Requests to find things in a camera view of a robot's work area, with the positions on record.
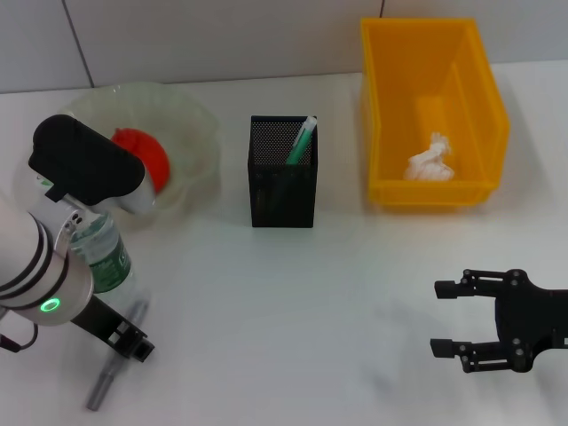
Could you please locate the grey pen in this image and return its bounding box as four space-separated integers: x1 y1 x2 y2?
85 299 151 412

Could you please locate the mint green pen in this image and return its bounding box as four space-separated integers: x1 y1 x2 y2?
270 115 319 209

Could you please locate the white paper ball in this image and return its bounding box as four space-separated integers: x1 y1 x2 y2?
404 131 454 181

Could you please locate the left gripper cable with connector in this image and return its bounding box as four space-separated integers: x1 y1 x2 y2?
0 322 40 354

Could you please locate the yellow plastic bin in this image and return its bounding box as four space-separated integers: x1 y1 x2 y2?
359 17 510 209

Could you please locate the clear green-label water bottle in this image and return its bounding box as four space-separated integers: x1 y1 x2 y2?
35 173 134 297

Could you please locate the black mesh pen holder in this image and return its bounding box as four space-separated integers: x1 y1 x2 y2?
245 114 319 229

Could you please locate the pale green glass fruit plate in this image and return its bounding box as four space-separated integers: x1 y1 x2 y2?
59 82 222 232

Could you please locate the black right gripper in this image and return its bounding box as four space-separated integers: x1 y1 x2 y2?
429 267 568 375

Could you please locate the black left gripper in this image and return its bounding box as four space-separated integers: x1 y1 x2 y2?
69 296 156 364

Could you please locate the red-orange fruit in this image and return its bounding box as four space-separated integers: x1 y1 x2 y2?
110 127 171 194

